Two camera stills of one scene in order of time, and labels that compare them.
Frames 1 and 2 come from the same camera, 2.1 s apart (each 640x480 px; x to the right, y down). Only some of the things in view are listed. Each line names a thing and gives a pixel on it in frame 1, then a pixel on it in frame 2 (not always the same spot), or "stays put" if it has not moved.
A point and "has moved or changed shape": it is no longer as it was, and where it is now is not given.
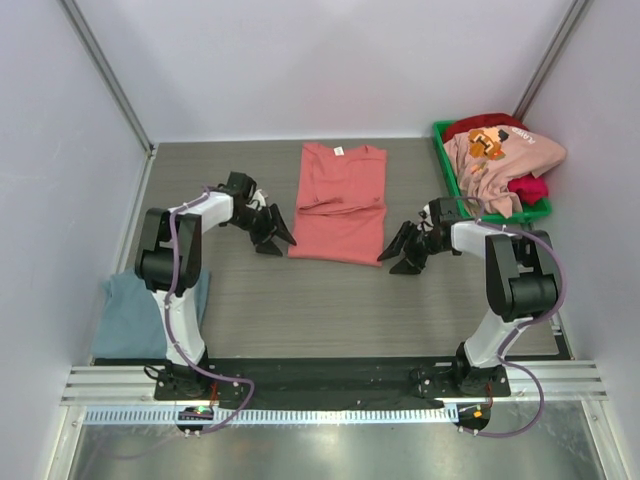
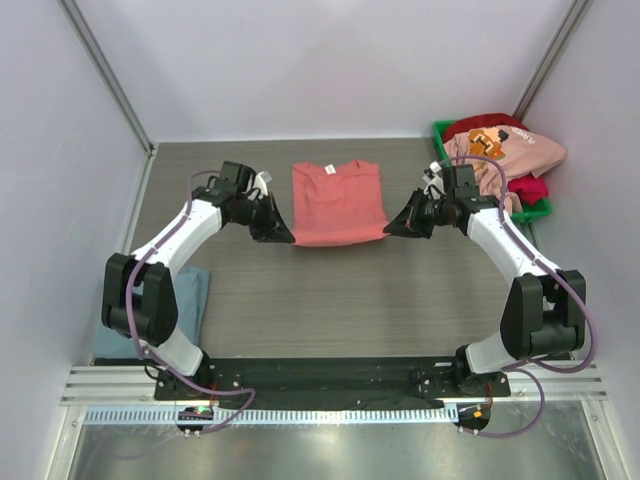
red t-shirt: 532,189 stays put
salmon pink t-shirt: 341,212 has moved or changed shape
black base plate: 386,382 stays put
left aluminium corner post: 112,74 stays put
